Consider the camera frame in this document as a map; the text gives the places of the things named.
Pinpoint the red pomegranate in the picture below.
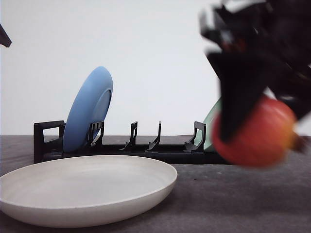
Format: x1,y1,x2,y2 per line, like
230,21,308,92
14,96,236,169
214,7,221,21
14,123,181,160
212,97,304,167

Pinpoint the black plastic dish rack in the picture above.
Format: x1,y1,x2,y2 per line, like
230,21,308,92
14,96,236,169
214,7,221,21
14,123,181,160
34,120,221,164

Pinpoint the blue plate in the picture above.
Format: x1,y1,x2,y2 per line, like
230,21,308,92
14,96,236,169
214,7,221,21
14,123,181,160
63,67,113,153

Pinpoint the white plate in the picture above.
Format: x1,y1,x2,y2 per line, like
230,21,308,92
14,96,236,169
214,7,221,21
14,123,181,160
0,155,178,228

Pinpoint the green plate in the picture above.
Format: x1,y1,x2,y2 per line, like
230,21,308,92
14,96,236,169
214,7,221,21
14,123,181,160
196,98,222,151

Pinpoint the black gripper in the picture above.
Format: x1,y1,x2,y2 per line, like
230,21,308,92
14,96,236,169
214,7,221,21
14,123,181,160
0,24,12,47
200,0,311,142

